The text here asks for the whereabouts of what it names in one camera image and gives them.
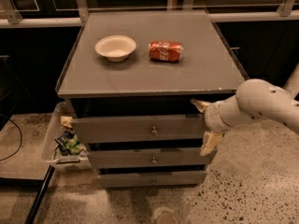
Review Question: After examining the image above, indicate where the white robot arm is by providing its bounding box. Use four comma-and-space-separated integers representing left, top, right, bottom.
191, 64, 299, 156

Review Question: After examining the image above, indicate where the red cola can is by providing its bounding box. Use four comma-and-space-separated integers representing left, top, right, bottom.
149, 40, 183, 63

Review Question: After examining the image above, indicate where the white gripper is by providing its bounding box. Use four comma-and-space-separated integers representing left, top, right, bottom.
191, 99, 231, 156

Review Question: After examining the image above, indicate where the white paper bowl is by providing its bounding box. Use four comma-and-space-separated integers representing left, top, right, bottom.
94, 35, 136, 62

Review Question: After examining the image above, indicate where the black floor cable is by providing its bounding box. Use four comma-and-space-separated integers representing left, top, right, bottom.
0, 114, 24, 162

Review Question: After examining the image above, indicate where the black floor bar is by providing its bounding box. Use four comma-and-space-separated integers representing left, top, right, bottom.
24, 166, 55, 224

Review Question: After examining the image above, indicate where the green snack bag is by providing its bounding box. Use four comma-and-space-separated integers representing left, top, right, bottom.
55, 131, 83, 156

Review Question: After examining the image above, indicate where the grey middle drawer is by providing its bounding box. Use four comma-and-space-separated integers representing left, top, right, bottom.
88, 147, 217, 169

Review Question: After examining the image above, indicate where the grey bottom drawer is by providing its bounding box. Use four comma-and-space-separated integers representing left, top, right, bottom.
98, 171, 207, 188

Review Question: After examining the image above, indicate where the metal railing frame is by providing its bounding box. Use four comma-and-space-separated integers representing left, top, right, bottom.
0, 0, 299, 27

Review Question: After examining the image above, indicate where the crumpled tan paper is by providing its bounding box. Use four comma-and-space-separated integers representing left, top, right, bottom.
61, 116, 72, 128

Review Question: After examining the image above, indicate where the grey top drawer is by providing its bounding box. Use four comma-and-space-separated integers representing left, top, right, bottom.
71, 114, 207, 144

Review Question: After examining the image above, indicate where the grey drawer cabinet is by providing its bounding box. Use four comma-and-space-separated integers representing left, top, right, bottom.
56, 11, 248, 175

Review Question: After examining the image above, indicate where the grey drawer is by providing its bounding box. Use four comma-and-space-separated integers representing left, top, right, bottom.
88, 147, 217, 169
98, 171, 207, 188
71, 114, 207, 144

